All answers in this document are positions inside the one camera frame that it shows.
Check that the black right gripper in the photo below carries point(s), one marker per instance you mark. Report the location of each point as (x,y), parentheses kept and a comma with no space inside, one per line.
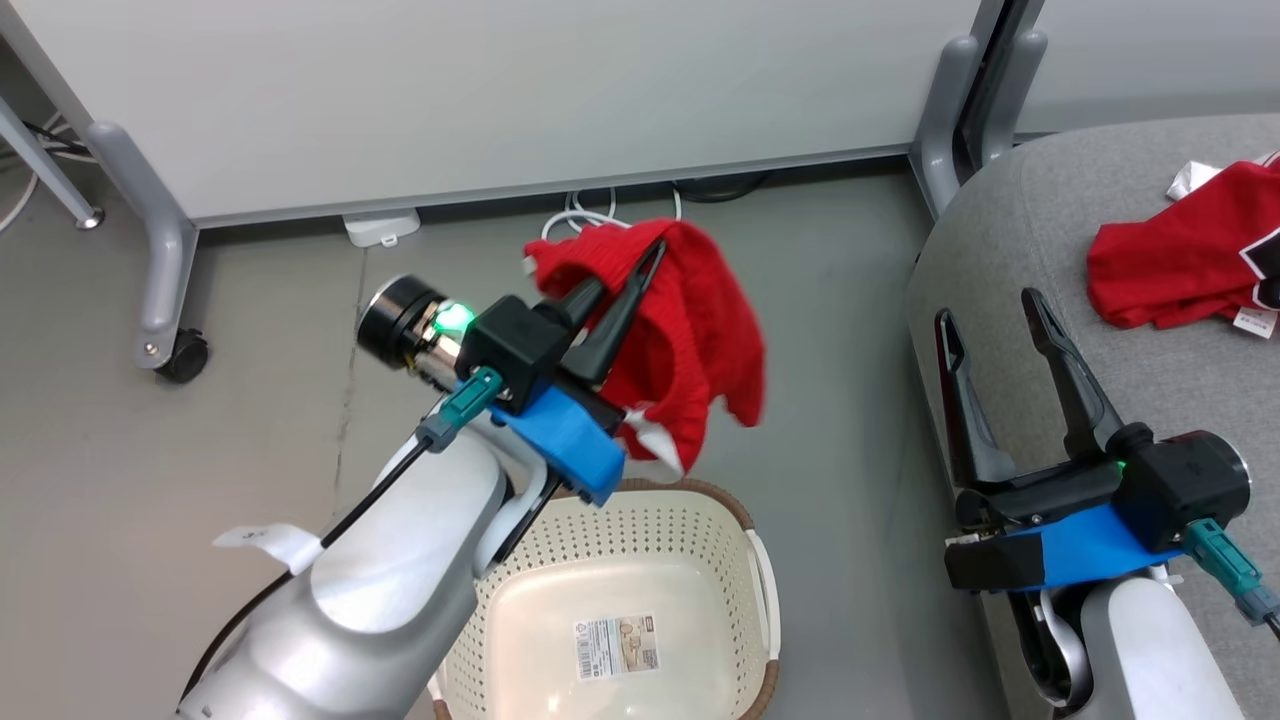
(1190,485)

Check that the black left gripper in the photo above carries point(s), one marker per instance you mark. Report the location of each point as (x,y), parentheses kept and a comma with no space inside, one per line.
(515,350)

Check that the red knit garment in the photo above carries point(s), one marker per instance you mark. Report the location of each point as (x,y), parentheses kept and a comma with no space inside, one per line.
(690,330)

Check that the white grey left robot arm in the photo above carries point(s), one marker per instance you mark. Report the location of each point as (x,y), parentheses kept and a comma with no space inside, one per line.
(380,600)

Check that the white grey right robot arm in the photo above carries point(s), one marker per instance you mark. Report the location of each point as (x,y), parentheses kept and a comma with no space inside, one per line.
(1150,660)

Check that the grey fabric sofa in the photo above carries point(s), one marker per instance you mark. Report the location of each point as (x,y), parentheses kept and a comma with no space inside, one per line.
(1000,250)

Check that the red jersey with black trim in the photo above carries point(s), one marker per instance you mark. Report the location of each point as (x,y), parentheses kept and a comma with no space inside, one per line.
(1170,260)

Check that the cream perforated laundry basket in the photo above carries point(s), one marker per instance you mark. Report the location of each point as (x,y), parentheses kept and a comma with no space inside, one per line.
(620,540)

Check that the small white floor box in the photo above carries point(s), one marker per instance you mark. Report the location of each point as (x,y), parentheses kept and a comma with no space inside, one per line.
(380,227)

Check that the wide white partition panel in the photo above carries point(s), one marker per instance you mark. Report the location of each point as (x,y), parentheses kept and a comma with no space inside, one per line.
(500,100)

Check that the grey partition leg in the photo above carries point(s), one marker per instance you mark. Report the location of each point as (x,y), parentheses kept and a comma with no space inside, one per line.
(160,260)
(940,130)
(1012,90)

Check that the printed basket label sticker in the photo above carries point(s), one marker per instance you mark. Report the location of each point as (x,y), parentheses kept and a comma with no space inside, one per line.
(617,648)

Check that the white paper tag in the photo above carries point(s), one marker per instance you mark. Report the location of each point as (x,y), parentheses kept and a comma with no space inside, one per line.
(265,545)

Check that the black caster wheel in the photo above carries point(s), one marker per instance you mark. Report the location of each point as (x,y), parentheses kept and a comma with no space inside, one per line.
(185,357)

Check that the slim grey table leg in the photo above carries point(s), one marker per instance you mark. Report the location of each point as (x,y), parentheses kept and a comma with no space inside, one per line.
(50,170)

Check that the blue left wrist camera housing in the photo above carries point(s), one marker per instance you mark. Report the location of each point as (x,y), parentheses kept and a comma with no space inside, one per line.
(570,440)

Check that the blue wrist camera housing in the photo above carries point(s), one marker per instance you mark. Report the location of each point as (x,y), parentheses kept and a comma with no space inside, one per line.
(570,440)
(1090,550)

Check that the blue right wrist camera housing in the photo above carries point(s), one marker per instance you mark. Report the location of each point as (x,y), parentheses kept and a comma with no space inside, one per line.
(1090,550)

